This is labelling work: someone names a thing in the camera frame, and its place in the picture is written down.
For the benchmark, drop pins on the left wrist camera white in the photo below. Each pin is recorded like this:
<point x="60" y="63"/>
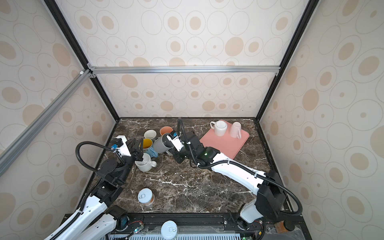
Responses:
<point x="119" y="146"/>

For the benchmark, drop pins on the back aluminium crossbar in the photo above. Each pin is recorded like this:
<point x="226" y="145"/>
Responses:
<point x="185" y="70"/>

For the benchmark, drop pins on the pink plastic tray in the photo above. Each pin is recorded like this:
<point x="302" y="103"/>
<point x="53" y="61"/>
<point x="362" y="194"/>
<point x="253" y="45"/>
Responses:
<point x="225" y="144"/>

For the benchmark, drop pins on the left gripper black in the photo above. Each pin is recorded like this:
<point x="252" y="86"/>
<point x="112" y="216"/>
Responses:
<point x="134" y="151"/>

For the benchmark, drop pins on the brown bottle on rail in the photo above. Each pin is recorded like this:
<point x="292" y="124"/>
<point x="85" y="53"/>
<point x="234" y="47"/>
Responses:
<point x="284" y="227"/>

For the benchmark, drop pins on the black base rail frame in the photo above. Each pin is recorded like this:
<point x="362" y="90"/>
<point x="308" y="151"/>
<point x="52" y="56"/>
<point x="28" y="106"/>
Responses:
<point x="203" y="226"/>

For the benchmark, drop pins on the grey mug white interior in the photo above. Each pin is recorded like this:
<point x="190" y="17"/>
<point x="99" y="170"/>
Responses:
<point x="150" y="134"/>

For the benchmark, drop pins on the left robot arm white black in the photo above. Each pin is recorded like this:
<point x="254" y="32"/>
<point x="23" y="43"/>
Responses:
<point x="96" y="216"/>

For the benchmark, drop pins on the white can on rail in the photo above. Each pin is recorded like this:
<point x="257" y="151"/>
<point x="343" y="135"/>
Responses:
<point x="169" y="230"/>

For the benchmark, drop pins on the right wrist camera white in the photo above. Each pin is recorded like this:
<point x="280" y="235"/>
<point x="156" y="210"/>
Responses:
<point x="177" y="143"/>

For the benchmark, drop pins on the aluminium crossbar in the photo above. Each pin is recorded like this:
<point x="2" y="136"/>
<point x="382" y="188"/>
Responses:
<point x="26" y="137"/>
<point x="185" y="70"/>

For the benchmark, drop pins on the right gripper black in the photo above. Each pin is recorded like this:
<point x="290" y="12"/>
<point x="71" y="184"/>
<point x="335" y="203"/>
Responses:
<point x="177" y="159"/>

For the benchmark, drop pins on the pale pink mug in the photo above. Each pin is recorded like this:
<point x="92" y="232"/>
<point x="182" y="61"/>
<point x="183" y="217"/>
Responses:
<point x="235" y="131"/>

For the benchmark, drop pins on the cream and pink mug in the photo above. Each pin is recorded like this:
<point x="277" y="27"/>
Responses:
<point x="165" y="130"/>

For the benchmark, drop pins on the grey mug handle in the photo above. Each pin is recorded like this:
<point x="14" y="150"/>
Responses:
<point x="163" y="144"/>

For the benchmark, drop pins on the orange label tin can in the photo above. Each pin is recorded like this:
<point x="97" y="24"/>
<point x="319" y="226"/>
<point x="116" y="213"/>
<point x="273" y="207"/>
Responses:
<point x="146" y="197"/>

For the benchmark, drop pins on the blue butterfly mug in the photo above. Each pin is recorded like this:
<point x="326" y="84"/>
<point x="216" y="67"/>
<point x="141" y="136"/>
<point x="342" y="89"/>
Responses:
<point x="149" y="149"/>

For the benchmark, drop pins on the left aluminium crossbar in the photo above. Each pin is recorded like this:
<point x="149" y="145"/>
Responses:
<point x="26" y="137"/>

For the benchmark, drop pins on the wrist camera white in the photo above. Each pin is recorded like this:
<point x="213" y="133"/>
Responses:
<point x="119" y="146"/>
<point x="177" y="143"/>

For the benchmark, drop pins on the cream speckled mug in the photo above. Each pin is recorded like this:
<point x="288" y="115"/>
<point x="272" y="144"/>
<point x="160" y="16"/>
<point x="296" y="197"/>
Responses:
<point x="146" y="164"/>

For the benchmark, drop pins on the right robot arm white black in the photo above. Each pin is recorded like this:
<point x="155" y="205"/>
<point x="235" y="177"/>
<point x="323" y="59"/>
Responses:
<point x="272" y="198"/>

